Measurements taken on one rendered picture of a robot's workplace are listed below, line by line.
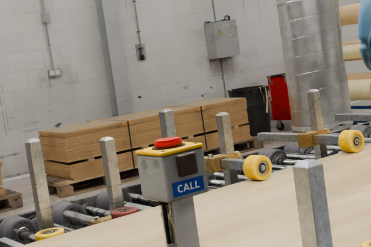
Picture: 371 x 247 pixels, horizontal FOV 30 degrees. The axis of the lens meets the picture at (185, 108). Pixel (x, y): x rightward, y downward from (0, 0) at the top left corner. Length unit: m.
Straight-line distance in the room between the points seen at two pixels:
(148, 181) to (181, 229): 0.08
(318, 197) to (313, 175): 0.04
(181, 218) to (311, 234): 0.27
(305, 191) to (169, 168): 0.29
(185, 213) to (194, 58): 8.66
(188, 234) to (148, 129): 6.77
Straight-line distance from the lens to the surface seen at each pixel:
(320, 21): 5.40
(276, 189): 2.08
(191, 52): 9.59
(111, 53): 8.77
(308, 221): 1.15
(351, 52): 8.76
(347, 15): 8.87
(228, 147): 2.40
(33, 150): 2.04
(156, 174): 0.94
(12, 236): 2.46
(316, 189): 1.14
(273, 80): 9.84
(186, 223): 0.98
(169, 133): 2.26
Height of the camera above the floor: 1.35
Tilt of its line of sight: 5 degrees down
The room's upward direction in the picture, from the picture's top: 8 degrees counter-clockwise
